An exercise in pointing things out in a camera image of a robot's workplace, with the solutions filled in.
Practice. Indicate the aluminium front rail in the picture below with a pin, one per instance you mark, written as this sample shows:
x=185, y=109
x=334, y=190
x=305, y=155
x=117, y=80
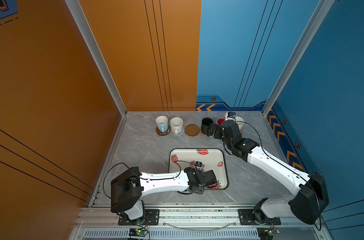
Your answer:
x=191, y=222

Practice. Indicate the strawberry print serving tray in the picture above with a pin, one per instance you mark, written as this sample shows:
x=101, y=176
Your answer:
x=203, y=159

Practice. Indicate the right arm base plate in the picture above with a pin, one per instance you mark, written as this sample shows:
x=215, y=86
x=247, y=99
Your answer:
x=248, y=216

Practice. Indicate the aluminium corner post left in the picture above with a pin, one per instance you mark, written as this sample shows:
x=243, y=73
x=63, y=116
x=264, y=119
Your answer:
x=91, y=42

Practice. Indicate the plain white mug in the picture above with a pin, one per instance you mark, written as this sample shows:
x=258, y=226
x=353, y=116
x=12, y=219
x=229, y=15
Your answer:
x=239, y=121

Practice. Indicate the green circuit board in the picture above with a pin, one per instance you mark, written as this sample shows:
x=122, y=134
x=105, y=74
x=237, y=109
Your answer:
x=267, y=234
x=138, y=234

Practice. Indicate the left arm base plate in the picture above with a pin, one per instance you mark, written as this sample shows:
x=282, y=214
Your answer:
x=151, y=218

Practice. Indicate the right green circuit board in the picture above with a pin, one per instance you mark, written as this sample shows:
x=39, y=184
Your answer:
x=267, y=234

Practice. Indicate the white mug red inside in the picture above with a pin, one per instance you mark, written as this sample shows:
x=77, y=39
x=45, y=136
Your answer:
x=220, y=121

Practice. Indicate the white mug blue handle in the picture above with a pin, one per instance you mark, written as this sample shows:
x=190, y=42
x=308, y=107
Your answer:
x=162, y=123

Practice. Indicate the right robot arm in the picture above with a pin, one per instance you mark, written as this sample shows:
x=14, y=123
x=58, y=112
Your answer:
x=309, y=192

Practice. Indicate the aluminium corner post right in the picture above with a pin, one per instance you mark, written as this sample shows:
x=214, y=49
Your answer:
x=305, y=39

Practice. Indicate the brown round wooden coaster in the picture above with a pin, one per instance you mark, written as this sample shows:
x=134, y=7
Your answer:
x=192, y=130

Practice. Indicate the black mug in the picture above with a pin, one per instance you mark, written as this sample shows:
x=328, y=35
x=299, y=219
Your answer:
x=205, y=124

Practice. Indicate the aluminium corner post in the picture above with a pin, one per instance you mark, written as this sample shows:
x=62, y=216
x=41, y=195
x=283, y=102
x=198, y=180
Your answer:
x=91, y=42
x=305, y=39

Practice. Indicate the grey blue rope coaster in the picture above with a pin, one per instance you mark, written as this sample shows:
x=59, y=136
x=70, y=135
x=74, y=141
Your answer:
x=177, y=133

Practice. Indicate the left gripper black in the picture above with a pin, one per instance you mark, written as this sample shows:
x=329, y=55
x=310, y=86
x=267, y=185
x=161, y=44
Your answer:
x=202, y=191

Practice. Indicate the dark scratched wooden coaster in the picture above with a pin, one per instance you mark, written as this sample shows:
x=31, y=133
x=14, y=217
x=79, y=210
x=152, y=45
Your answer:
x=163, y=133

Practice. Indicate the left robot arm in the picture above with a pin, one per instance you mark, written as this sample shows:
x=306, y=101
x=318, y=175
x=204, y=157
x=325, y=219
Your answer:
x=129, y=187

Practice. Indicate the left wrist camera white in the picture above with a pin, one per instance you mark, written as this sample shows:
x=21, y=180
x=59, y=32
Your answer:
x=198, y=165

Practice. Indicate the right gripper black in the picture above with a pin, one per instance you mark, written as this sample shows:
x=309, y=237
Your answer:
x=218, y=129

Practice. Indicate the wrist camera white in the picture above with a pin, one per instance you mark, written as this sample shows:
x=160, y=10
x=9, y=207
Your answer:
x=198, y=165
x=230, y=116

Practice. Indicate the left green circuit board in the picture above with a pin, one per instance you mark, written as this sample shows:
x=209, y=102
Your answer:
x=138, y=234

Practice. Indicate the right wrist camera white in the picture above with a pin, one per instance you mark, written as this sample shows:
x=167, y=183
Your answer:
x=230, y=116

